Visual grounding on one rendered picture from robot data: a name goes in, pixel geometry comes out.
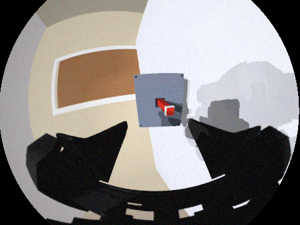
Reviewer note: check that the dark red peg with grey band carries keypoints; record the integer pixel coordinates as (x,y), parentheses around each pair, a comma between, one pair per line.
(167,108)

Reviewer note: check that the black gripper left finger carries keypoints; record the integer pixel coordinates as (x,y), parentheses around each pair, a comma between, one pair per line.
(99,151)

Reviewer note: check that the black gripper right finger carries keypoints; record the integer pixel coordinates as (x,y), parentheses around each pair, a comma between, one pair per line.
(218,147)

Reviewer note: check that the dark grey sloped panel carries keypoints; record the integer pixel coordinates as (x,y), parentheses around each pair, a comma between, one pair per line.
(152,86)

